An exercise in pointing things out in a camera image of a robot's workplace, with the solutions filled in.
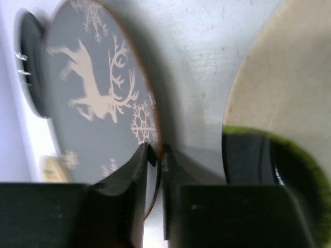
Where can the cream plate with black patch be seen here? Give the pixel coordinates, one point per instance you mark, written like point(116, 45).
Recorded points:
point(283, 85)

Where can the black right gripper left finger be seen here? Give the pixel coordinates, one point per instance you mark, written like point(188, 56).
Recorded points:
point(110, 213)

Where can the black round plate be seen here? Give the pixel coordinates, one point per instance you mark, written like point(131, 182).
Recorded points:
point(28, 37)

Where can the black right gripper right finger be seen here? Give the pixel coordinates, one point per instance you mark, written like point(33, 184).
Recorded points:
point(196, 214)

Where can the grey reindeer plate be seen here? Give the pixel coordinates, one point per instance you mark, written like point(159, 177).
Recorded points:
point(97, 91)

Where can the cream plate with small motifs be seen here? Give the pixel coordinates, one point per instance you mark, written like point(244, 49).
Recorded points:
point(52, 170)

